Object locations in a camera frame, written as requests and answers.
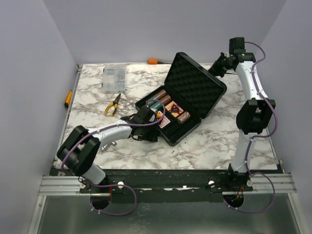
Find green chip stack front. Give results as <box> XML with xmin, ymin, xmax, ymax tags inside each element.
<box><xmin>150</xmin><ymin>101</ymin><xmax>163</xmax><ymax>114</ymax></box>

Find orange tool at left edge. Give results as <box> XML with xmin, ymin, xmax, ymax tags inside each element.
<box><xmin>64</xmin><ymin>90</ymin><xmax>73</xmax><ymax>109</ymax></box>

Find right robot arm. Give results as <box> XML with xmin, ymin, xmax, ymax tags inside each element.
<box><xmin>209</xmin><ymin>50</ymin><xmax>275</xmax><ymax>191</ymax></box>

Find yellow handled pliers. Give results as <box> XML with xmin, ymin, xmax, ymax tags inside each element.
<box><xmin>104</xmin><ymin>93</ymin><xmax>121</xmax><ymax>117</ymax></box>

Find red playing card deck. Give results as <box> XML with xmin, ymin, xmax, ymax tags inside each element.
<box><xmin>156</xmin><ymin>111</ymin><xmax>171</xmax><ymax>129</ymax></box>

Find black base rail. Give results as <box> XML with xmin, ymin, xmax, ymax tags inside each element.
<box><xmin>78</xmin><ymin>169</ymin><xmax>252</xmax><ymax>207</ymax></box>

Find chrome metal fitting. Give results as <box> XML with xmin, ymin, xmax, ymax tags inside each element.
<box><xmin>100</xmin><ymin>141</ymin><xmax>117</xmax><ymax>152</ymax></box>

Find brown chip stack rear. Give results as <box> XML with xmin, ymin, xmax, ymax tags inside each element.
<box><xmin>155</xmin><ymin>90</ymin><xmax>167</xmax><ymax>100</ymax></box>

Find brown chip stack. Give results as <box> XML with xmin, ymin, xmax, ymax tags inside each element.
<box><xmin>160</xmin><ymin>95</ymin><xmax>172</xmax><ymax>105</ymax></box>
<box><xmin>155</xmin><ymin>90</ymin><xmax>167</xmax><ymax>100</ymax></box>

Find all-in triangle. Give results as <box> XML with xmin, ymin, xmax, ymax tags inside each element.
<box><xmin>170</xmin><ymin>104</ymin><xmax>181</xmax><ymax>113</ymax></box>
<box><xmin>160</xmin><ymin>116</ymin><xmax>170</xmax><ymax>125</ymax></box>

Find brown chip stack front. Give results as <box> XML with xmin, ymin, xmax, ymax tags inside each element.
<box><xmin>160</xmin><ymin>95</ymin><xmax>172</xmax><ymax>105</ymax></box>

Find green chip stack rear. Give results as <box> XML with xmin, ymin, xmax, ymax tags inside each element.
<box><xmin>145</xmin><ymin>96</ymin><xmax>158</xmax><ymax>106</ymax></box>

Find black poker set case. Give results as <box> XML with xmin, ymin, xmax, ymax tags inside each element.
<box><xmin>135</xmin><ymin>52</ymin><xmax>227</xmax><ymax>146</ymax></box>

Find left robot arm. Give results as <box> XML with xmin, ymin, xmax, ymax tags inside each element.
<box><xmin>57</xmin><ymin>117</ymin><xmax>159</xmax><ymax>193</ymax></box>

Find clear plastic screw box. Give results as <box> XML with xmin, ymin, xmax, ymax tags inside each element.
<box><xmin>102</xmin><ymin>64</ymin><xmax>127</xmax><ymax>93</ymax></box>

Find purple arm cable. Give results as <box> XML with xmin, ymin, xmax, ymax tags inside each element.
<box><xmin>223</xmin><ymin>41</ymin><xmax>280</xmax><ymax>213</ymax></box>
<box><xmin>60</xmin><ymin>99</ymin><xmax>166</xmax><ymax>217</ymax></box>

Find orange screwdriver at back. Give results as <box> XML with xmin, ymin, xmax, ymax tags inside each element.
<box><xmin>147</xmin><ymin>59</ymin><xmax>172</xmax><ymax>65</ymax></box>

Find white poker chip stack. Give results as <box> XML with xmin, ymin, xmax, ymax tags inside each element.
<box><xmin>177</xmin><ymin>111</ymin><xmax>191</xmax><ymax>124</ymax></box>

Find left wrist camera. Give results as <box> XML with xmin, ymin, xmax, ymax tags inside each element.
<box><xmin>132</xmin><ymin>106</ymin><xmax>156</xmax><ymax>124</ymax></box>

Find green chip stack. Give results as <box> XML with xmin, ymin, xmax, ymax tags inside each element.
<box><xmin>145</xmin><ymin>96</ymin><xmax>158</xmax><ymax>106</ymax></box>
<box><xmin>150</xmin><ymin>101</ymin><xmax>163</xmax><ymax>114</ymax></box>

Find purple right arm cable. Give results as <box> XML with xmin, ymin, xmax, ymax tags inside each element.
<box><xmin>223</xmin><ymin>41</ymin><xmax>280</xmax><ymax>213</ymax></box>

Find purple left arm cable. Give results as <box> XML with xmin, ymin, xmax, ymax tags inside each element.
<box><xmin>60</xmin><ymin>99</ymin><xmax>166</xmax><ymax>217</ymax></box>

